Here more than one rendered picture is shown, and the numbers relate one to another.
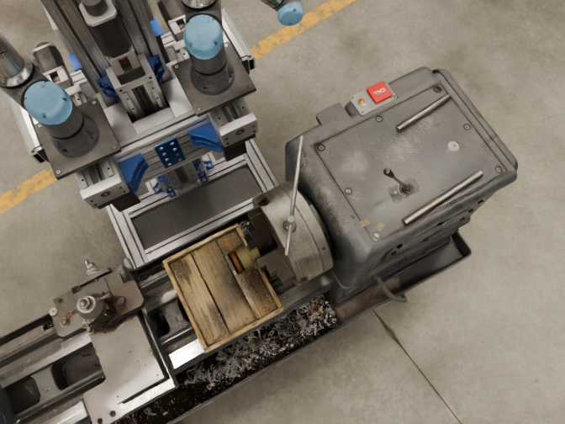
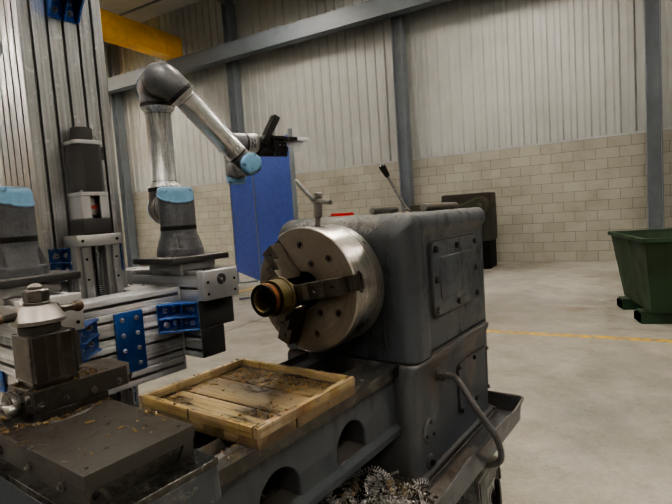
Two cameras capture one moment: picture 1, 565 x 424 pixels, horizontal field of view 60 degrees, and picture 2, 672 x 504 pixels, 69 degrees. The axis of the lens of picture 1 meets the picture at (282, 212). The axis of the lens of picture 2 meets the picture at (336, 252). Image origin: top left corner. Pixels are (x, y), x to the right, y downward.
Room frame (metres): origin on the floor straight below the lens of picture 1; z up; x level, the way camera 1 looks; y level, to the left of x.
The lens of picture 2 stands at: (-0.68, 0.52, 1.26)
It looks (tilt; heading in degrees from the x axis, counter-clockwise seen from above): 4 degrees down; 332
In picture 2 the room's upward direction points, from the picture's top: 4 degrees counter-clockwise
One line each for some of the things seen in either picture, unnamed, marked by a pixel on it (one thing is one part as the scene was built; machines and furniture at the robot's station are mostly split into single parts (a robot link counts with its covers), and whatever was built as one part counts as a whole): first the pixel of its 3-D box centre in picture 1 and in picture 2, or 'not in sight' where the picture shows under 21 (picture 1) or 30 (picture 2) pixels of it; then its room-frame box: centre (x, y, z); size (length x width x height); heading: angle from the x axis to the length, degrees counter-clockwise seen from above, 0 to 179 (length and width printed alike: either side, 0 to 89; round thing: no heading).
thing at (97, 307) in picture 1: (88, 304); (38, 313); (0.26, 0.59, 1.13); 0.08 x 0.08 x 0.03
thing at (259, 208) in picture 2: not in sight; (257, 225); (6.99, -2.09, 1.18); 4.12 x 0.80 x 2.35; 175
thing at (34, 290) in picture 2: (84, 303); (35, 293); (0.26, 0.59, 1.17); 0.04 x 0.04 x 0.03
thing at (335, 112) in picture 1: (333, 119); not in sight; (0.78, -0.17, 1.24); 0.09 x 0.08 x 0.03; 116
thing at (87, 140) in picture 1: (70, 129); (13, 256); (0.81, 0.67, 1.21); 0.15 x 0.15 x 0.10
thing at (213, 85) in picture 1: (210, 67); (179, 240); (1.02, 0.22, 1.21); 0.15 x 0.15 x 0.10
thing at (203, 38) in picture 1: (204, 42); (175, 205); (1.02, 0.22, 1.33); 0.13 x 0.12 x 0.14; 4
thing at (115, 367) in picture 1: (116, 331); (67, 432); (0.20, 0.56, 0.95); 0.43 x 0.17 x 0.05; 26
